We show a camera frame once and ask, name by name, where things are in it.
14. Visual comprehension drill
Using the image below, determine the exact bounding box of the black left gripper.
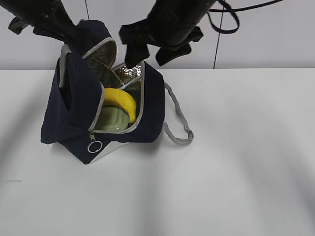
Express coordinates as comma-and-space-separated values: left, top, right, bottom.
0, 0, 83, 45

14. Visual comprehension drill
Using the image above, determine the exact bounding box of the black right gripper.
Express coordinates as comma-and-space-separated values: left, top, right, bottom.
119, 17, 203, 67

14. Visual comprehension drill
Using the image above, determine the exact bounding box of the green lidded glass container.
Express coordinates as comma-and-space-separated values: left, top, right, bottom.
95, 106, 129, 132

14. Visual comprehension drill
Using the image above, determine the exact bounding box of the navy insulated lunch bag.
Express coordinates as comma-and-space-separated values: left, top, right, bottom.
41, 20, 194, 164

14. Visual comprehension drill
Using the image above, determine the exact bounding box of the yellow banana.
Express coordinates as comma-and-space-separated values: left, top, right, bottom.
103, 88, 136, 123

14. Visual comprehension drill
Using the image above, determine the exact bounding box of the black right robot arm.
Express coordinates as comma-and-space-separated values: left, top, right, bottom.
119, 0, 215, 68

